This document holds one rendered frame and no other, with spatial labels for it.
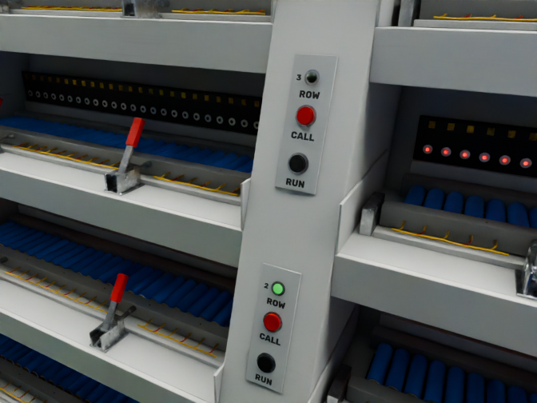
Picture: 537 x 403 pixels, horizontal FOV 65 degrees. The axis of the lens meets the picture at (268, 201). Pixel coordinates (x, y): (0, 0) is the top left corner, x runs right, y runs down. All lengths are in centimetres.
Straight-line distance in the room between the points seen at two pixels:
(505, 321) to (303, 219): 18
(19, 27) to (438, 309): 58
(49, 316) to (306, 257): 40
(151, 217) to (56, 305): 25
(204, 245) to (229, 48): 20
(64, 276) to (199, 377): 28
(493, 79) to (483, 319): 19
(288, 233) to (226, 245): 7
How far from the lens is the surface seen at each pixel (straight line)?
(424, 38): 38
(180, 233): 47
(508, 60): 38
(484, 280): 40
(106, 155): 62
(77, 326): 64
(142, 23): 51
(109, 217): 54
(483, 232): 44
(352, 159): 38
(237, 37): 44
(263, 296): 42
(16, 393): 86
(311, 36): 41
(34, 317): 68
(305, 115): 39
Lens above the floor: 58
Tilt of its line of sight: 8 degrees down
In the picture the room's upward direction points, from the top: 9 degrees clockwise
